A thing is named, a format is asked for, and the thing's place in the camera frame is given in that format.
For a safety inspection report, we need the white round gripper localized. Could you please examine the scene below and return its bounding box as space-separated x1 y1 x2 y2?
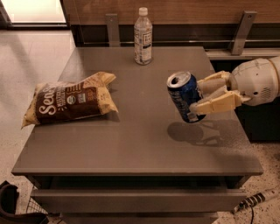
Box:
189 57 280 115

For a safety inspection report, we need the blue pepsi can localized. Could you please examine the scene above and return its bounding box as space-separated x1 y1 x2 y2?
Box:
166 71 205 123

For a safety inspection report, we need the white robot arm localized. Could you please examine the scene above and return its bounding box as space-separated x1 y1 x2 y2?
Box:
190 57 280 115

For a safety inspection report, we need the clear plastic water bottle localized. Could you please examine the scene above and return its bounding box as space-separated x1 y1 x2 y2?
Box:
134 7 152 65

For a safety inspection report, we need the grey cabinet with drawers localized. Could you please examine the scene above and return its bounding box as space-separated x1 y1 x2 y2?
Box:
13 47 263 224

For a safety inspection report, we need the brown and yellow chip bag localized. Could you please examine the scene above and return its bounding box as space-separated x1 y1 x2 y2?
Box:
22 72 117 127

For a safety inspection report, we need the right metal bracket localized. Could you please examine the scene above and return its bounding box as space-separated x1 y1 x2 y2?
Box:
231 10 257 55

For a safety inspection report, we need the metal bracket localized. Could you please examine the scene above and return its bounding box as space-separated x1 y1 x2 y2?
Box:
231 10 257 55
105 13 121 47

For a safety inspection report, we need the left metal bracket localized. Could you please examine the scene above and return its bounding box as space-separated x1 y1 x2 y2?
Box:
105 13 121 47

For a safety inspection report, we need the wire mesh basket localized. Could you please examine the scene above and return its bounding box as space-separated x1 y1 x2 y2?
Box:
25 196 47 214

